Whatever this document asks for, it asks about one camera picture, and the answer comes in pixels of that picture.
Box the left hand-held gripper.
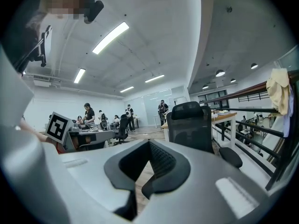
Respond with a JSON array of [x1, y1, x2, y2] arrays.
[[44, 112, 116, 153]]

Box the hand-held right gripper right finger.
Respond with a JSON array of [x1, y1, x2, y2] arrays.
[[137, 139, 288, 224]]

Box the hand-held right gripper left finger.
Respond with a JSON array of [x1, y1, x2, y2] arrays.
[[43, 139, 151, 224]]

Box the black mesh office chair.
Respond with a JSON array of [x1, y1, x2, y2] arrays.
[[166, 101, 243, 169]]

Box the person's left forearm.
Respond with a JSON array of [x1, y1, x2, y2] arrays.
[[20, 119, 59, 154]]

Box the white ceiling air conditioner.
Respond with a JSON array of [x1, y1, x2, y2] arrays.
[[32, 75, 52, 88]]

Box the black railing wooden handrail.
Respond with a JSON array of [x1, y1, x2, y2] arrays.
[[198, 70, 299, 191]]

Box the dark framed glass windows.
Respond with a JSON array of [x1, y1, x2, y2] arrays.
[[198, 90, 228, 103]]

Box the black balcony railing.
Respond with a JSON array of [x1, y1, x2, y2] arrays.
[[238, 91, 268, 103]]

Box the purple cloth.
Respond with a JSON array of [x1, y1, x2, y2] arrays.
[[287, 83, 295, 118]]

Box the yellow cloth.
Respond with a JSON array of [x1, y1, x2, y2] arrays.
[[266, 68, 292, 116]]

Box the person's head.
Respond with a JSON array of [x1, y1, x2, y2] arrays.
[[3, 0, 94, 63]]

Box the wooden desk white frame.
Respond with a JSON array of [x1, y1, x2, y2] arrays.
[[161, 110, 238, 149]]

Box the black head-worn camera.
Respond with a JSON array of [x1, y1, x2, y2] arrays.
[[79, 0, 105, 24]]

